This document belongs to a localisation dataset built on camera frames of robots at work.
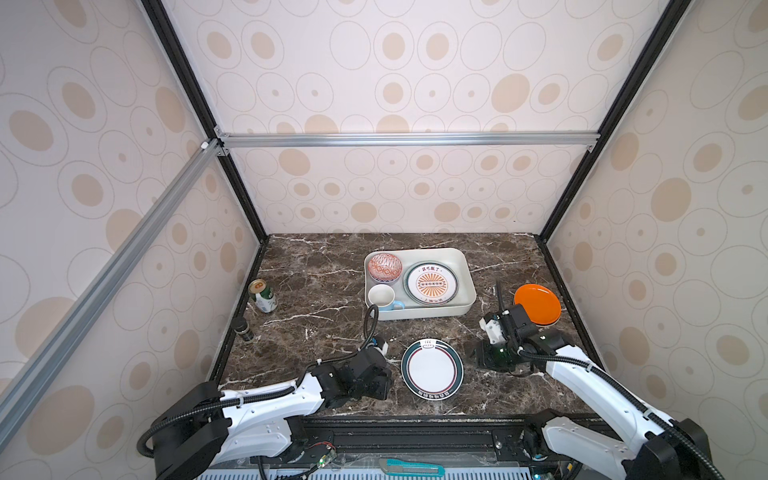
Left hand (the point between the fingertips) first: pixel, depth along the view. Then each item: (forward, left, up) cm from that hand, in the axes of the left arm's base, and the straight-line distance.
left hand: (400, 382), depth 79 cm
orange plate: (+26, -47, -3) cm, 54 cm away
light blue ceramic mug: (+26, +5, +1) cm, 26 cm away
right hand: (+6, -20, +2) cm, 21 cm away
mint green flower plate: (+33, -3, -4) cm, 33 cm away
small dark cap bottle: (+14, +45, +4) cm, 48 cm away
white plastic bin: (+42, -21, +1) cm, 47 cm away
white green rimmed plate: (+5, -9, -4) cm, 12 cm away
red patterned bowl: (+40, +5, -2) cm, 40 cm away
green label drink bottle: (+24, +42, +3) cm, 48 cm away
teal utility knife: (-19, 0, -3) cm, 19 cm away
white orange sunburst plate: (+35, -12, -3) cm, 37 cm away
